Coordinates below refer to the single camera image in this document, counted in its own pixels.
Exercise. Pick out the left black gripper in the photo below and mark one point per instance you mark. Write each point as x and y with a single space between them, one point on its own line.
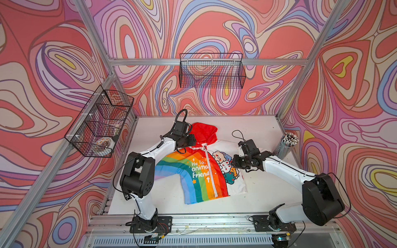
192 140

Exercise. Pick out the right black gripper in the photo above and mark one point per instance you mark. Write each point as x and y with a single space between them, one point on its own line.
235 161

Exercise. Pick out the rainbow red white kids jacket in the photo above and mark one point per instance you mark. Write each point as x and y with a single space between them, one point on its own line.
205 169

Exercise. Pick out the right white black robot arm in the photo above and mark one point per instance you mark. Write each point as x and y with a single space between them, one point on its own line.
321 200

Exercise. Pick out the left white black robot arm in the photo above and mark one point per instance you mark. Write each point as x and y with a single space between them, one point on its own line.
138 175

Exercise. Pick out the clear cup of pencils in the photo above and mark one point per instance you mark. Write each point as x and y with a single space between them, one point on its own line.
287 142

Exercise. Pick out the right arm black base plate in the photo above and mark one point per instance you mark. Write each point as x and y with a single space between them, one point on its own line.
270 223

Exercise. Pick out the black wire basket back wall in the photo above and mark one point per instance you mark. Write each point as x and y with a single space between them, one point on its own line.
212 70

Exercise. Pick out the black wire basket wall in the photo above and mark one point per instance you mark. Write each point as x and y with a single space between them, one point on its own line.
212 70
104 115

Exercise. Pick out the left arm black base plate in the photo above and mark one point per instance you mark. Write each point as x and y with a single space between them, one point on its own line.
161 225

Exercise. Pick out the black wire basket left wall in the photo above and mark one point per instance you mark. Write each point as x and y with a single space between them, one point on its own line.
104 115

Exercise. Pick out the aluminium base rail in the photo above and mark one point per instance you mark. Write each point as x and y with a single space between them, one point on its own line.
241 230

